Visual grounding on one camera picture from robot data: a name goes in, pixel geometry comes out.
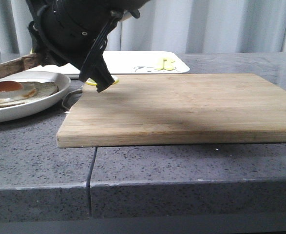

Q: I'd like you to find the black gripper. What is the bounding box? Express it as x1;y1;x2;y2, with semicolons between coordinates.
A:
27;0;123;93

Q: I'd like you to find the fried egg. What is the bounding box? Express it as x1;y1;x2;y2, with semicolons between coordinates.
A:
0;80;37;104

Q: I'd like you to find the white round plate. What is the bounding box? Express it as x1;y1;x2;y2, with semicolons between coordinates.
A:
0;71;71;122

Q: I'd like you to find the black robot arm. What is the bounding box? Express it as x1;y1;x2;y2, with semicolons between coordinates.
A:
26;0;146;92

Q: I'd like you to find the white bear tray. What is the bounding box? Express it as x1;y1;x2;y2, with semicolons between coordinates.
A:
23;51;191;79

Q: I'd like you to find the lemon slice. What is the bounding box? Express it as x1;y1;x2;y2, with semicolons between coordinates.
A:
85;75;119;86

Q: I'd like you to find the yellow-green plastic fork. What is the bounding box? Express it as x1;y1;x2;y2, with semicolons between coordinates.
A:
153;57;167;71

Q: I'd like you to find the yellow-green plastic spoon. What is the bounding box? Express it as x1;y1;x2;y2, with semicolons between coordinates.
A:
163;58;175;71

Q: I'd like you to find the grey curtain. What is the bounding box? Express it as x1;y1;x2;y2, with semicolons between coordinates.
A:
0;0;286;54

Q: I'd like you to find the wooden cutting board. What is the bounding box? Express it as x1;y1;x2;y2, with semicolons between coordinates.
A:
57;74;286;148

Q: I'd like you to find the metal cutting board handle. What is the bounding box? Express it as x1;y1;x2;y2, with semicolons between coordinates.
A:
61;86;83;112

